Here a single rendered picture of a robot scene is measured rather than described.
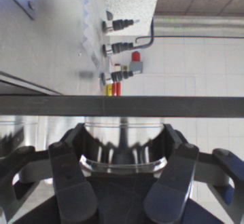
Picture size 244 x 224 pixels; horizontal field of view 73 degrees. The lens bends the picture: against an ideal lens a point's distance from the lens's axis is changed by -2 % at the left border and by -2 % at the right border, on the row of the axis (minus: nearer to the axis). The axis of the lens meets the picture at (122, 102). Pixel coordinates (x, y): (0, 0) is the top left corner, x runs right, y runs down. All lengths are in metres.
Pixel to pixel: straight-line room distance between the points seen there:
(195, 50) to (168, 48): 0.27
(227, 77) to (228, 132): 0.53
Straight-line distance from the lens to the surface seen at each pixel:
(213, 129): 1.83
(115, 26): 0.37
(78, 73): 0.17
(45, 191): 0.45
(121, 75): 0.33
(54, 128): 0.28
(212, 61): 1.92
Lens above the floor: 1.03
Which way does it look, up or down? 5 degrees down
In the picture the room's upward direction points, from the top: 179 degrees counter-clockwise
